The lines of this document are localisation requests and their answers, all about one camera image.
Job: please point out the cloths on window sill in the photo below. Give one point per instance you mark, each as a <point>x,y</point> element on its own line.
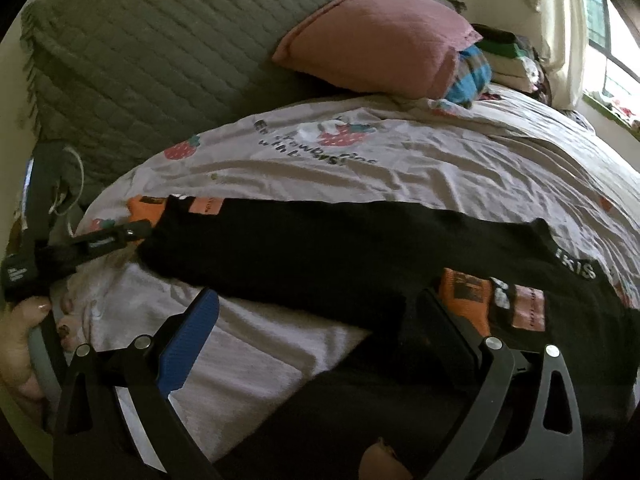
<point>617,110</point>

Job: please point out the strawberry printed blanket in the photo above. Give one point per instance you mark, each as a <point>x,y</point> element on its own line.
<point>350,175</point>

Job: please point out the window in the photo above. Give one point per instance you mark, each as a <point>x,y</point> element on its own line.
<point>615,45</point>

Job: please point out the person's left hand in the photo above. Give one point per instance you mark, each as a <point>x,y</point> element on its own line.
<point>17,345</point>

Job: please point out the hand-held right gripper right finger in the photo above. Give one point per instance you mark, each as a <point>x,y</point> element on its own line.
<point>452,332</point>

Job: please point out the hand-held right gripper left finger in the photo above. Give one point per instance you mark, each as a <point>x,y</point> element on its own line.
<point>192,340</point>

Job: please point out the cream curtain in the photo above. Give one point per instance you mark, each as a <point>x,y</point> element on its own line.
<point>562,35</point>

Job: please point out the blue plaid cloth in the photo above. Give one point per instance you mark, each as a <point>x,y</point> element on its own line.
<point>470,77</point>

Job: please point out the pink pillow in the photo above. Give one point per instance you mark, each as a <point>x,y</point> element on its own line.
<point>380,45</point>

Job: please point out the black pants with orange patches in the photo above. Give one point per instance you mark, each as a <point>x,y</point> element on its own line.
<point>325,260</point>

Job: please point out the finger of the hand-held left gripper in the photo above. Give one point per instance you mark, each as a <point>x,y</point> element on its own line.
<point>112,240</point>

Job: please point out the stack of folded clothes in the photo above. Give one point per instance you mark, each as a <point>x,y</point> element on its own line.
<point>510,60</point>

